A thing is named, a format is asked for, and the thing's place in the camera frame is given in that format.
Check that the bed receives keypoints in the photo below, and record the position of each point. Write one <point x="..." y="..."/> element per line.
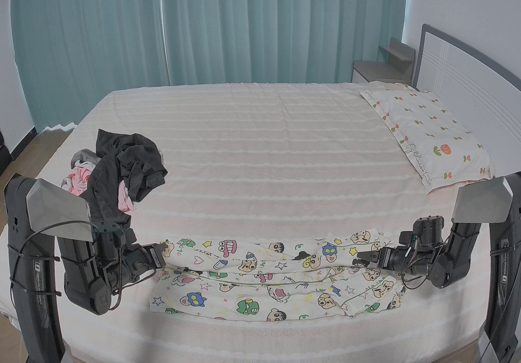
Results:
<point x="285" y="141"/>

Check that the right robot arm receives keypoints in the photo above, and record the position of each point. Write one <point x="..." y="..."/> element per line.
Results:
<point x="468" y="247"/>

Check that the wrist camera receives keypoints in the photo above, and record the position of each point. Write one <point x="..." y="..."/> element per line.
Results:
<point x="129" y="236"/>
<point x="406" y="238"/>

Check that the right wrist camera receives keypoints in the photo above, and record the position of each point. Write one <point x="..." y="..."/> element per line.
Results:
<point x="406" y="238"/>

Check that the pile of clothes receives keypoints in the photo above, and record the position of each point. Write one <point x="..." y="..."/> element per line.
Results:
<point x="122" y="166"/>

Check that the white printed pillow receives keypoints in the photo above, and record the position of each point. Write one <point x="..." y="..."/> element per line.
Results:
<point x="431" y="133"/>

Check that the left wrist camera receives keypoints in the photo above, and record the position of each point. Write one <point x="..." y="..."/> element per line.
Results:
<point x="129" y="236"/>

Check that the white printed pyjama top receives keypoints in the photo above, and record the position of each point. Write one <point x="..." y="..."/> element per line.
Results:
<point x="252" y="288"/>

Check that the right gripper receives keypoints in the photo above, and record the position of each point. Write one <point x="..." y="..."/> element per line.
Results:
<point x="388" y="259"/>

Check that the blue-green curtain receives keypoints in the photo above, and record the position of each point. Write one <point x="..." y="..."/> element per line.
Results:
<point x="285" y="7"/>
<point x="89" y="27"/>

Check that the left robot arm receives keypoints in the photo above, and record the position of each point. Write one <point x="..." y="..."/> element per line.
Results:
<point x="77" y="267"/>

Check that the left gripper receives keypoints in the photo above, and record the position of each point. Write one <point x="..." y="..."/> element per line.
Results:
<point x="151" y="259"/>

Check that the grey bedside table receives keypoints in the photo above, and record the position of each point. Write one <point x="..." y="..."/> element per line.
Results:
<point x="382" y="66"/>

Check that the black chest of drawers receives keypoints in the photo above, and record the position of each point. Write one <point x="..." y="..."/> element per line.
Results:
<point x="3" y="154"/>

